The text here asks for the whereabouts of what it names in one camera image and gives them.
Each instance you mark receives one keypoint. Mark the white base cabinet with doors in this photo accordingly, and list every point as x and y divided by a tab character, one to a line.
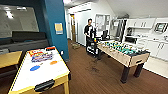
158	50

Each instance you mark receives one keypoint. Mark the green foosball table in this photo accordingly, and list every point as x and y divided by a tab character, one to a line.
123	51

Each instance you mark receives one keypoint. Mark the interior glass window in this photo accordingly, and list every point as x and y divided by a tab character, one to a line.
16	21

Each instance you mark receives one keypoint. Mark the dark sofa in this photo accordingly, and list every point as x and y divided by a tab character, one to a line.
26	38

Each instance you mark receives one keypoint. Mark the black wheeled cart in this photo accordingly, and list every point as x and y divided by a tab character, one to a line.
91	50

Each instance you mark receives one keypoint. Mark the black microwave oven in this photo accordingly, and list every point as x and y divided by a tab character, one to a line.
131	40

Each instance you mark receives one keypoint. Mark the person in black shirt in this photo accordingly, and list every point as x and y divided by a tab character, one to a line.
88	31

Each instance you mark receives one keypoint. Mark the white wall cabinet two doors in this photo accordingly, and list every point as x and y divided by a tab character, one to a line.
141	22

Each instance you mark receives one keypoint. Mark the yellow white air hockey table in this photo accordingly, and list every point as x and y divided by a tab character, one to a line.
36	75

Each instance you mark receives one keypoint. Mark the red black box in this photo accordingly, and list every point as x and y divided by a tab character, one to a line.
50	48

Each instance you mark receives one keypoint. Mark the blue disc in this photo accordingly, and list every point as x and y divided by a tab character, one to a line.
35	68

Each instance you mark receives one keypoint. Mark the grey wall notice panel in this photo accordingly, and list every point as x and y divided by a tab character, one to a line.
102	21

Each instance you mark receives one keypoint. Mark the cardboard box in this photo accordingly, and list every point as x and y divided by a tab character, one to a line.
75	46

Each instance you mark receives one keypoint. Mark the black monitor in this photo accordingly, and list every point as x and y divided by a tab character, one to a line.
105	34

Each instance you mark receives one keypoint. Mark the light wooden door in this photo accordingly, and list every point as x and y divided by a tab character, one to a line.
73	28

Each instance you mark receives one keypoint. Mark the orange disc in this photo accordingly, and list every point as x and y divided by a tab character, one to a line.
53	62

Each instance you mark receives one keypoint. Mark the yellow framed wall sign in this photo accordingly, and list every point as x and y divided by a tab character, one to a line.
58	28

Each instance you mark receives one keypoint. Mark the yellow wooden table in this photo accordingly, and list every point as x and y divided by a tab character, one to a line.
10	58

